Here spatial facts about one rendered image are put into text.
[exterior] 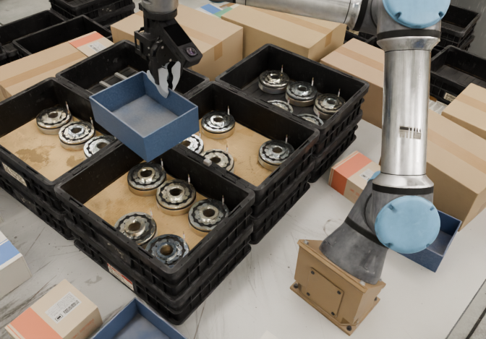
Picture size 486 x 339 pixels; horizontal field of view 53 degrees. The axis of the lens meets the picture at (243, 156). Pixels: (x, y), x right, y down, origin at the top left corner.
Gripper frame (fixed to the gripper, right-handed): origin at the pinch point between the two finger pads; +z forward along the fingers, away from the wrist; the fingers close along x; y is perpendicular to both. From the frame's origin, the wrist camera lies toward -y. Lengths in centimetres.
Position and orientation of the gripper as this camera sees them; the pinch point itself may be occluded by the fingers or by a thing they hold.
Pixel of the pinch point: (168, 93)
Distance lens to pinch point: 114.7
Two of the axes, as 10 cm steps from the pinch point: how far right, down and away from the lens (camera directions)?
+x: -7.0, 4.2, -5.8
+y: -7.1, -4.9, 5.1
